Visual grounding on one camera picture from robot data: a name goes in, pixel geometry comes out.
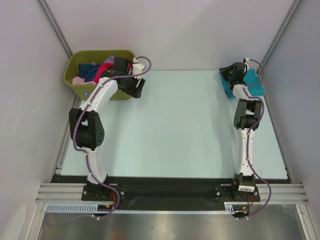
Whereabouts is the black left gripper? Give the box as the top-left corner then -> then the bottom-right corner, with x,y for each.
119,71 -> 145,99

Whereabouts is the teal t shirt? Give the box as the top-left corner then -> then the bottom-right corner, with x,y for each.
219,69 -> 264,99

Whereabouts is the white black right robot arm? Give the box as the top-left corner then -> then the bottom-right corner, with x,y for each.
219,58 -> 265,201

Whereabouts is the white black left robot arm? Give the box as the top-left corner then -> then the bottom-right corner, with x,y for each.
69,56 -> 152,200

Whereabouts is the lavender t shirt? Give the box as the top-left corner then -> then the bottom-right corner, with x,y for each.
103,56 -> 116,64

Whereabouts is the magenta t shirt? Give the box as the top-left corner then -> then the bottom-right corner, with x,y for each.
92,63 -> 114,84

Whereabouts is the navy blue t shirt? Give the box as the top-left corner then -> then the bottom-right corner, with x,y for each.
76,63 -> 101,83

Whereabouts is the olive green plastic tub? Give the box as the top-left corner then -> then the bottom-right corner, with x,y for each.
64,49 -> 135,101

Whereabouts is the light pink t shirt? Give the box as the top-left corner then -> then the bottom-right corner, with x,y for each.
71,76 -> 96,85

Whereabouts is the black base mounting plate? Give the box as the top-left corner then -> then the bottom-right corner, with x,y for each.
50,174 -> 292,211

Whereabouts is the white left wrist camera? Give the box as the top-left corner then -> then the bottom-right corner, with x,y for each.
132,58 -> 145,75

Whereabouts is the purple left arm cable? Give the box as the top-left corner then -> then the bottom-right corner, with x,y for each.
47,56 -> 153,227

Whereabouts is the aluminium frame rail front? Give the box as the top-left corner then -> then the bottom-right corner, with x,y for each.
35,183 -> 309,205

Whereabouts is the light blue slotted cable duct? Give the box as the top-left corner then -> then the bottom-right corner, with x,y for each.
46,202 -> 118,213

